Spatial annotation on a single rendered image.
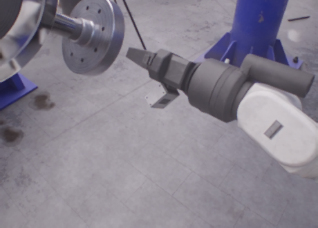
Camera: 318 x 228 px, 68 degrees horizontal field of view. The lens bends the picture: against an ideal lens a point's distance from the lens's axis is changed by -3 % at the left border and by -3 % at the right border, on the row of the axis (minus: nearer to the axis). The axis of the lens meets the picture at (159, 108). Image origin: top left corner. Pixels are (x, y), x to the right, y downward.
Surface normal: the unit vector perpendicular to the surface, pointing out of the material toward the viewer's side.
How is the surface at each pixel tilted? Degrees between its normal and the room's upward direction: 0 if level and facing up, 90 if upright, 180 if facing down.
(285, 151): 58
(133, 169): 0
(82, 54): 50
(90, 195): 0
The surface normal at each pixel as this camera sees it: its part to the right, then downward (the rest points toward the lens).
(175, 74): -0.58, -0.07
